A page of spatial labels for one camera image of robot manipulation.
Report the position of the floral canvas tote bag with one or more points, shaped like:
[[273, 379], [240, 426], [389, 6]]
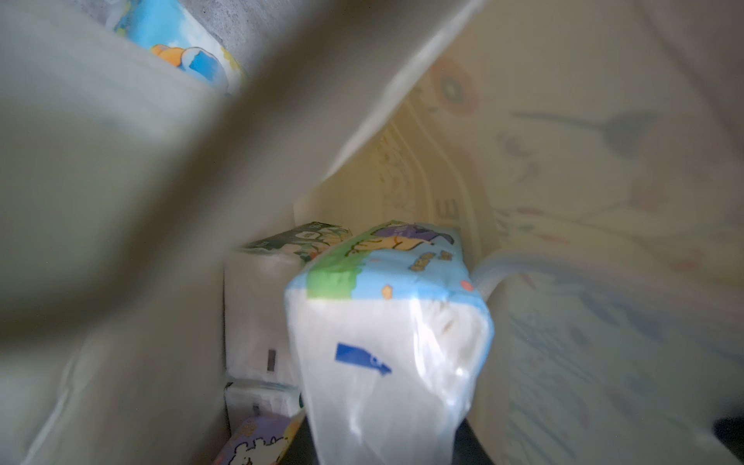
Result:
[[588, 153]]

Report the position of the light blue wipes pack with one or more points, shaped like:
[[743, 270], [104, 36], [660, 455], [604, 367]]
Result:
[[389, 336]]

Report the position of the elephant print tissue pack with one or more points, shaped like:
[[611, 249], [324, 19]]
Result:
[[247, 399], [170, 32]]

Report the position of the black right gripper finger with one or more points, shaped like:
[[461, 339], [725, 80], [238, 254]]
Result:
[[730, 432]]

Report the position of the purple puppy tissue pack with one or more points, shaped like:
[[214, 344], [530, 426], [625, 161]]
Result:
[[260, 441]]

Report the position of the green blue tissue pack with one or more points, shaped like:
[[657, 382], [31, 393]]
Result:
[[255, 279]]

